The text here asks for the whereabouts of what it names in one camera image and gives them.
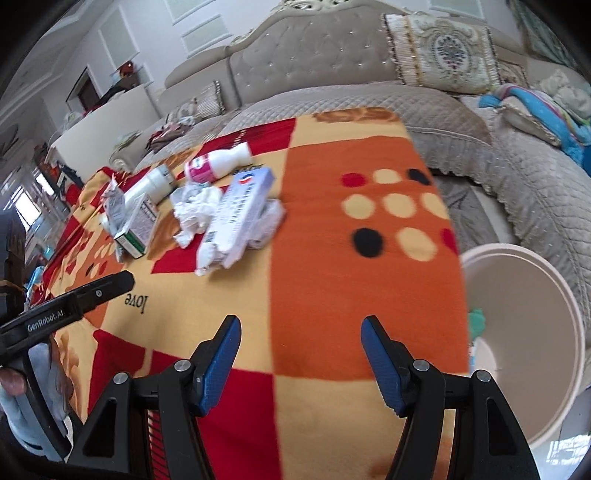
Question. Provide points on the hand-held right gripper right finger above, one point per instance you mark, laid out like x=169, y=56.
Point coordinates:
x=383, y=364

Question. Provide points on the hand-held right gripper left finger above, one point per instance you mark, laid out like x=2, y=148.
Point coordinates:
x=221, y=364

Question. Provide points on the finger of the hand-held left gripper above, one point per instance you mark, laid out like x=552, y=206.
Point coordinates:
x=106, y=288

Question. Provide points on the beige round bin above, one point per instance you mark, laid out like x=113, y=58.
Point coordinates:
x=521, y=300

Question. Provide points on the person's left hand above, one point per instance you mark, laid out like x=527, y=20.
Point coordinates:
x=10, y=382

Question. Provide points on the green and white carton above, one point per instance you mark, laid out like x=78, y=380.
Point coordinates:
x=138, y=221

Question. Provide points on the silver crumpled packet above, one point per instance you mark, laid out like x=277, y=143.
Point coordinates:
x=113, y=207

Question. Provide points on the orange dotted printed blanket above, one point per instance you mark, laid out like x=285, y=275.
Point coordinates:
x=323, y=277

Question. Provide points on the white cylindrical flask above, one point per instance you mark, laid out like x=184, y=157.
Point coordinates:
x=152, y=184

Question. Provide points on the crumpled white tissue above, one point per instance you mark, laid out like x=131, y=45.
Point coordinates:
x=194, y=203

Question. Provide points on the clear crumpled plastic bag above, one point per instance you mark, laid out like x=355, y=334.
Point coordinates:
x=272, y=217

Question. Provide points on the white medicine box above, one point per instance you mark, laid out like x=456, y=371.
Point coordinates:
x=240, y=207

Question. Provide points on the pile of dark clothes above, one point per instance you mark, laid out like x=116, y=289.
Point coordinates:
x=166, y=136

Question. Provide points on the white bottle magenta label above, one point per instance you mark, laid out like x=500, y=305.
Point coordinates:
x=217, y=164

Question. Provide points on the white board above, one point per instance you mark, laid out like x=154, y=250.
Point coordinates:
x=115, y=115

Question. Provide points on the small ornate striped pillow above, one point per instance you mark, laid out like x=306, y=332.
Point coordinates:
x=207, y=99

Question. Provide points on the red ornament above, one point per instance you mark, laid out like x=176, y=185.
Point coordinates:
x=127, y=69

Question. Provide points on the grey beaded cushion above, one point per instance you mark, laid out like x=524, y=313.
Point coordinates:
x=526, y=117

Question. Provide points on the blue striped cloth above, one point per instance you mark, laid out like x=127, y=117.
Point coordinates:
x=531, y=94

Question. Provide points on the grey tufted sofa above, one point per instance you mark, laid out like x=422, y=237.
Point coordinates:
x=314, y=60

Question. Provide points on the ornate beige cushion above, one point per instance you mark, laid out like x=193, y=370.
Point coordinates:
x=512, y=74

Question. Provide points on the large ornate fringed pillow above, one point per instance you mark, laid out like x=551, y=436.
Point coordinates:
x=443, y=50

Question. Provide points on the beige crumpled garment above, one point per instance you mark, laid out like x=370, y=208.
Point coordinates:
x=568, y=92

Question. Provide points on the teal patterned curtain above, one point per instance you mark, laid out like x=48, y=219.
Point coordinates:
x=545, y=37

